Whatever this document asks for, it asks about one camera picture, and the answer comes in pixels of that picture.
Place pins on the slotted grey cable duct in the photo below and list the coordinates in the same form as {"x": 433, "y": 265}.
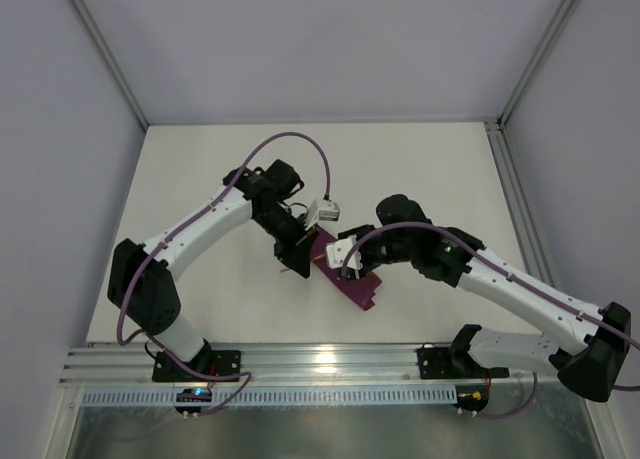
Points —
{"x": 269, "y": 396}

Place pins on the aluminium rail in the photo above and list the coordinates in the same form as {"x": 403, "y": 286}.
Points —
{"x": 534, "y": 258}
{"x": 274, "y": 364}

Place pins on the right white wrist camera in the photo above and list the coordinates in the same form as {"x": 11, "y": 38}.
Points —
{"x": 338, "y": 254}

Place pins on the right controller board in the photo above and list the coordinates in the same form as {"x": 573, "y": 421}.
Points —
{"x": 471, "y": 401}

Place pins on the right aluminium frame post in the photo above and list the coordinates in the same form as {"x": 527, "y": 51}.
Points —
{"x": 543, "y": 48}

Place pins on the purple satin napkin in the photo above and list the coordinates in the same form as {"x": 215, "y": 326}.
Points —
{"x": 362, "y": 295}

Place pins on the left controller board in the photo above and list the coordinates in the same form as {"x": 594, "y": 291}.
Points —
{"x": 192, "y": 401}

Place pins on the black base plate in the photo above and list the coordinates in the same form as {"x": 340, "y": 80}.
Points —
{"x": 443, "y": 362}
{"x": 210, "y": 362}

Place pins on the aluminium frame post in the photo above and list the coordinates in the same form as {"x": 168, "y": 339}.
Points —
{"x": 543, "y": 48}
{"x": 106, "y": 56}

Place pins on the right side aluminium rail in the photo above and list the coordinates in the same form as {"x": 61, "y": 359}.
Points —
{"x": 534, "y": 258}

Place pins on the aluminium front rail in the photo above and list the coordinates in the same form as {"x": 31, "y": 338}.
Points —
{"x": 274, "y": 364}

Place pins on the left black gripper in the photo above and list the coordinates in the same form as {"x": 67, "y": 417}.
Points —
{"x": 295, "y": 252}

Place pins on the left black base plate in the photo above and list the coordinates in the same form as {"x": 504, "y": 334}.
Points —
{"x": 210, "y": 362}

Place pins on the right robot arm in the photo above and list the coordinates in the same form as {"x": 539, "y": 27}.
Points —
{"x": 580, "y": 343}

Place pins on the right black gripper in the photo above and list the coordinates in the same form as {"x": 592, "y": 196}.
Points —
{"x": 364, "y": 252}

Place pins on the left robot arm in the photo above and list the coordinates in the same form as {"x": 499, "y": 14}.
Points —
{"x": 143, "y": 275}

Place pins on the left aluminium frame post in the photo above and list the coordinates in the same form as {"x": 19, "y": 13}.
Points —
{"x": 106, "y": 56}

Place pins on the controller board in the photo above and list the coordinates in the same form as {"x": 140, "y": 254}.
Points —
{"x": 192, "y": 401}
{"x": 471, "y": 401}

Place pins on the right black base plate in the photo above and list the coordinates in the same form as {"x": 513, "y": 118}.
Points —
{"x": 443, "y": 362}

